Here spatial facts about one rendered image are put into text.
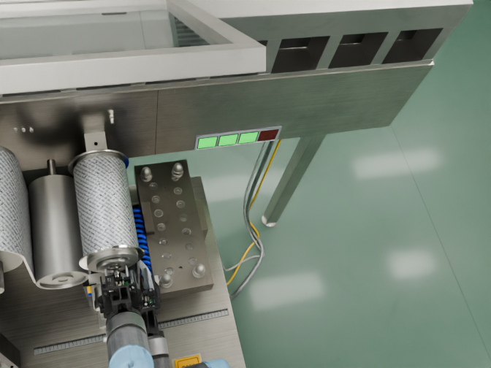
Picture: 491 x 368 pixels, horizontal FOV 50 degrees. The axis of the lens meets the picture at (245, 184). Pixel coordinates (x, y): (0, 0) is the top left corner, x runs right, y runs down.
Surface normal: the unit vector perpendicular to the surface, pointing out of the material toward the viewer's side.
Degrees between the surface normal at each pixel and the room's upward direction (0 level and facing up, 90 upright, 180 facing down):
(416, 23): 90
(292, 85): 90
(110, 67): 52
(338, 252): 0
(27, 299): 0
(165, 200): 0
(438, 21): 90
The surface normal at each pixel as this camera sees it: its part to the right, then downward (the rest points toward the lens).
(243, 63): 0.30, 0.41
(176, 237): 0.17, -0.46
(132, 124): 0.24, 0.88
